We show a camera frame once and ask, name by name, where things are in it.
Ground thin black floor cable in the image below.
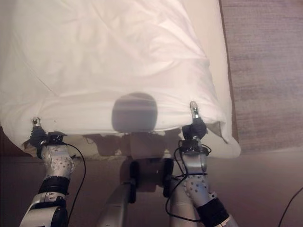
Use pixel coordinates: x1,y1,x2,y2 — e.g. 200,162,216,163
277,186,303,227

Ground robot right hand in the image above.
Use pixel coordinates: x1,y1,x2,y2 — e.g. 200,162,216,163
181,101,207,141

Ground robot silver body and legs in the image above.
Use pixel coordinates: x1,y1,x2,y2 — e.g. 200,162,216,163
96,132,198,227

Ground brown wooden bed frame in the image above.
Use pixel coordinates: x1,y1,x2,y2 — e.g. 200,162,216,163
0,0,240,158

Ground white bed duvet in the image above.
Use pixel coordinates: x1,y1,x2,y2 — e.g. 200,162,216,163
0,0,241,159

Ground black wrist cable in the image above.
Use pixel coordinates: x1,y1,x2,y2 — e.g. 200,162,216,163
62,141,87,224
165,144,212,223

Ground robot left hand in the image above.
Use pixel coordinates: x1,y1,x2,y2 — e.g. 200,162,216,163
28,116,48,153

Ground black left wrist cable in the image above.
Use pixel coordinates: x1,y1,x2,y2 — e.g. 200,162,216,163
62,141,87,224

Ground grey textured rug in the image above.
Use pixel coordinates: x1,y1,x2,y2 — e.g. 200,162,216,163
221,0,303,153

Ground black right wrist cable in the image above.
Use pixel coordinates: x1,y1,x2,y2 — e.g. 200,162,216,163
165,144,212,223

